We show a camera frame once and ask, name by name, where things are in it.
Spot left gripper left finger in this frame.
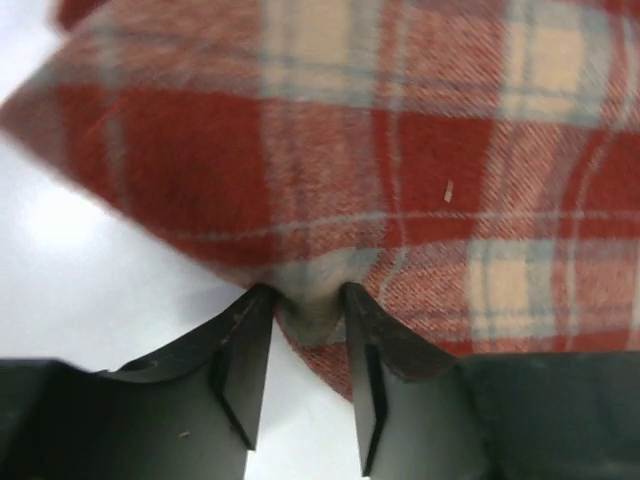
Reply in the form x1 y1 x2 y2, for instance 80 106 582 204
1 285 274 479

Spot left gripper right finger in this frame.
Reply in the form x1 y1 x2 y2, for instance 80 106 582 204
341 283 639 480

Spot red plaid skirt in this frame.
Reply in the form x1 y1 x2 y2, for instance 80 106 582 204
1 1 639 396

